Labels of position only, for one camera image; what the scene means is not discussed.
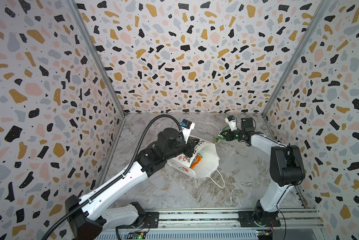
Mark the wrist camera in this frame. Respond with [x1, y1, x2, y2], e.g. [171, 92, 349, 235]
[180, 119, 195, 143]
[225, 115, 237, 131]

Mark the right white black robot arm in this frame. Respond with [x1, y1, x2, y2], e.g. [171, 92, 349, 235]
[216, 116, 305, 226]

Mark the right small circuit board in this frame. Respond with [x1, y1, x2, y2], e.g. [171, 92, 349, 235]
[256, 230, 273, 240]

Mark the green lemon candy packet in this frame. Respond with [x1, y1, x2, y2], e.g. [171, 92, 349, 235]
[214, 126, 230, 145]

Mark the white floral paper bag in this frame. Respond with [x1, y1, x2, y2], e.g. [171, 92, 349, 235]
[168, 139, 225, 189]

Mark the left corner aluminium post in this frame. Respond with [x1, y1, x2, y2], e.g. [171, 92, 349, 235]
[64, 0, 127, 118]

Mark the left small circuit board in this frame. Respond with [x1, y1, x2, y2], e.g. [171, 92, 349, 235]
[127, 232, 146, 240]

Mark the right corner aluminium post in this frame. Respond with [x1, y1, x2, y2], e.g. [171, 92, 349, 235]
[261, 0, 333, 118]

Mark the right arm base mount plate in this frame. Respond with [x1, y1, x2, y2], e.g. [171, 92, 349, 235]
[238, 211, 281, 228]

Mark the small circuit board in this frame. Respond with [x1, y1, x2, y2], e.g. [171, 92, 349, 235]
[127, 232, 146, 240]
[256, 230, 273, 240]

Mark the corner aluminium post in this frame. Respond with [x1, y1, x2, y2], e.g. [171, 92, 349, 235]
[64, 0, 127, 118]
[261, 0, 333, 118]

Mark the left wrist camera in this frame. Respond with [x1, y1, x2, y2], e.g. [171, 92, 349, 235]
[180, 119, 195, 143]

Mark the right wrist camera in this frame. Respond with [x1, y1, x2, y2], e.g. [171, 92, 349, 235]
[225, 115, 237, 131]

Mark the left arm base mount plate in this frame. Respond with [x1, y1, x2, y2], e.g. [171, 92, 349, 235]
[117, 211, 160, 229]

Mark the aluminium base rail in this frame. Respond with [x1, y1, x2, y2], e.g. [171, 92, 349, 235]
[94, 208, 330, 240]

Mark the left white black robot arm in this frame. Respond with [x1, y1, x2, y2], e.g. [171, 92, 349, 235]
[66, 128, 200, 240]

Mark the orange snack packet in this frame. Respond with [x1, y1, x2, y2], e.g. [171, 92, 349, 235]
[190, 154, 202, 169]

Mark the black corrugated cable conduit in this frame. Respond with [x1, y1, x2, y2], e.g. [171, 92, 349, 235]
[41, 113, 183, 240]

